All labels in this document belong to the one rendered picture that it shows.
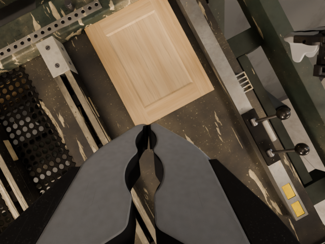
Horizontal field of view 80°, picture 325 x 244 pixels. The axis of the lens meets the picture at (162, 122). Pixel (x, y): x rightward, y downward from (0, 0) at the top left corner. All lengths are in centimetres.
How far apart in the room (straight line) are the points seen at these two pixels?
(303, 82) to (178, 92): 43
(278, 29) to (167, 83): 42
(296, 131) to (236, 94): 353
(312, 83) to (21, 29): 101
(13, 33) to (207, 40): 66
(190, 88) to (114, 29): 34
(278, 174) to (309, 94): 30
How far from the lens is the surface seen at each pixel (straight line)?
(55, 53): 76
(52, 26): 82
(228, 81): 73
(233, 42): 86
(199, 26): 77
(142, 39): 76
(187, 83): 72
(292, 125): 429
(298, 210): 89
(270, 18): 85
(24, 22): 87
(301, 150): 70
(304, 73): 85
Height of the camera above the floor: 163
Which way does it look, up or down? 34 degrees down
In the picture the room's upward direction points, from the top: 151 degrees clockwise
